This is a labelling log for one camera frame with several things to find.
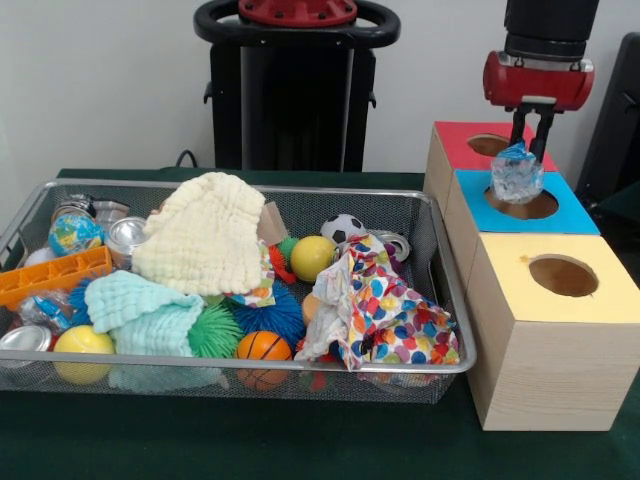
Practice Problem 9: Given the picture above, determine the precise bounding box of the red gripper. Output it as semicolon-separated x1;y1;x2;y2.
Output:
482;49;596;162

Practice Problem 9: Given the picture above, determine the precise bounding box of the clear plastic packet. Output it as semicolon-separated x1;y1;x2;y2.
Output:
488;140;545;205
19;294;76;334

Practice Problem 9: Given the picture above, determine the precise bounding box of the small polka dot cloth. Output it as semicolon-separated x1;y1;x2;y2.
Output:
342;233;404;274

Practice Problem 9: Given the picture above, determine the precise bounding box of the wooden three-hole box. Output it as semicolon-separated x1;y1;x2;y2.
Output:
423;119;640;432

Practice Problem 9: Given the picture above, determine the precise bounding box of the shallow silver mesh bin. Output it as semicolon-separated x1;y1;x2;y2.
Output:
0;178;478;405

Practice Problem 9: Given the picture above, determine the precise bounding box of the black flat panel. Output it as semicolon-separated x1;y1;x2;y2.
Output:
574;32;640;201

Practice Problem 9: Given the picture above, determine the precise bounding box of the dark green side-table cloth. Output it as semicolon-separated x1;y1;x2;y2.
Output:
589;180;640;281

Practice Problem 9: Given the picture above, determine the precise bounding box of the small soccer ball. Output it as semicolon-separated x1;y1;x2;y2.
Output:
319;213;367;246

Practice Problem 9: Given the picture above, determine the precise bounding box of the large polka dot cloth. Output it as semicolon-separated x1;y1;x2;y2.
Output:
293;259;461;372

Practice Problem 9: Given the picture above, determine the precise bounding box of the yellow foam ball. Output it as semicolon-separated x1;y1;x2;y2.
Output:
53;324;117;386
289;235;337;285

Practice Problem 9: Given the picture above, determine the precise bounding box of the blue spiky ball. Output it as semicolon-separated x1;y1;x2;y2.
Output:
67;277;96;326
224;287;306;344

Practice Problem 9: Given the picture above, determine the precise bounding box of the orange toy basketball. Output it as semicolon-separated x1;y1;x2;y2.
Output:
236;330;294;392

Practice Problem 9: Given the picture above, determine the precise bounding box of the cream waffle cloth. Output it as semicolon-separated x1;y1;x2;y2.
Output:
130;172;267;296

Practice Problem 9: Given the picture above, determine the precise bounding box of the green spiky ball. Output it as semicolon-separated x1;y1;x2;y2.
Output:
187;304;245;359

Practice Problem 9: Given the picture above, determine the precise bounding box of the dark green tablecloth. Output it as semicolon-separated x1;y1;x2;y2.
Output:
0;167;640;480

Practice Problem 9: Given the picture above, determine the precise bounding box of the silver drink can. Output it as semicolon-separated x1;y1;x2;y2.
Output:
0;324;54;369
107;217;149;269

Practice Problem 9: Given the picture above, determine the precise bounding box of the mint green waffle cloth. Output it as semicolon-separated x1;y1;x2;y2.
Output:
84;269;206;357

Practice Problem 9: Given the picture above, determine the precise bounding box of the blue globe ball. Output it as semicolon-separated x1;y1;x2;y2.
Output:
48;214;105;258

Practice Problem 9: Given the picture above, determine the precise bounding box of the orange plastic grid tray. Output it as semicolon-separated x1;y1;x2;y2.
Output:
0;244;114;309

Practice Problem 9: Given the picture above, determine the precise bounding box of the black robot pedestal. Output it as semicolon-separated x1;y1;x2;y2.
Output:
193;0;401;174

